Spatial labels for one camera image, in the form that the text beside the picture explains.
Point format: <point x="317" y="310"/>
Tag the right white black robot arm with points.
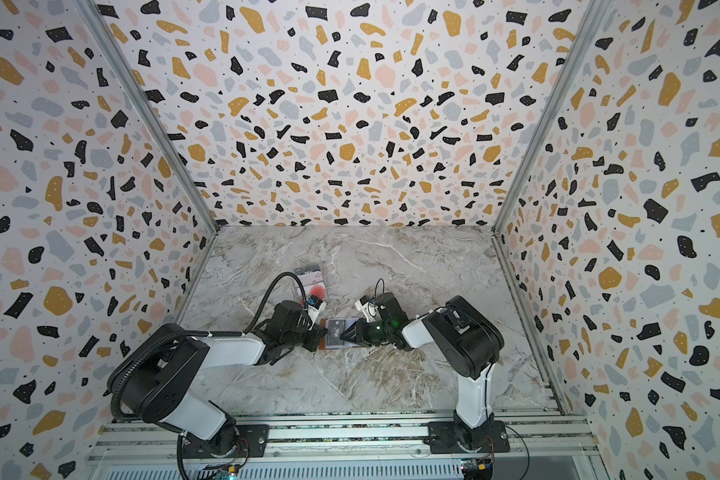
<point x="470" y="343"/>

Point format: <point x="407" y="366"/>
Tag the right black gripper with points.
<point x="365" y="328"/>

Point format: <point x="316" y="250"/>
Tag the white ventilation grille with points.
<point x="366" y="469"/>

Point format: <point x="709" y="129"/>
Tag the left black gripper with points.
<point x="317" y="332"/>

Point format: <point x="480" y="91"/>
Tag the black VIP card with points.
<point x="335" y="328"/>

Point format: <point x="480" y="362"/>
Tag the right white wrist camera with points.
<point x="367" y="307"/>

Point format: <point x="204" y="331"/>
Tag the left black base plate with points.
<point x="242" y="442"/>

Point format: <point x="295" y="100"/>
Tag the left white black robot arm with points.
<point x="153" y="384"/>

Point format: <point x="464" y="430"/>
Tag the clear plastic card box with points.
<point x="309" y="275"/>

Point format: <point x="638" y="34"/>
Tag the aluminium mounting rail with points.
<point x="409" y="436"/>

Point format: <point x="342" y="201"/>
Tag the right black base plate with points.
<point x="455" y="437"/>

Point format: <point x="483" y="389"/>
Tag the brown leather card holder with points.
<point x="348" y="335"/>

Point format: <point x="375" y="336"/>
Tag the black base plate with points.
<point x="455" y="437"/>
<point x="242" y="442"/>

